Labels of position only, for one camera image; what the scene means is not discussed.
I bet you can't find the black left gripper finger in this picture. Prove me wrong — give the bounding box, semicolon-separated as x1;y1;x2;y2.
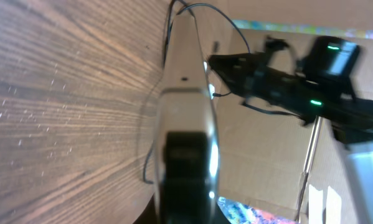
134;131;229;224

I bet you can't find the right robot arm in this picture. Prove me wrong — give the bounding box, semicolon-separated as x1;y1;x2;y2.
208;36;373;223

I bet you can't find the black Galaxy flip phone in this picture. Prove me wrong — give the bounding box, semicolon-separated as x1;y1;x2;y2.
153;14;220;224

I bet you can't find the brown cardboard backdrop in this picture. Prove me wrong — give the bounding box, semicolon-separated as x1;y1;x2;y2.
201;0;373;223

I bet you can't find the black charging cable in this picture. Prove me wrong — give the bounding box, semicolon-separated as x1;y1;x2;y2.
142;0;299;185

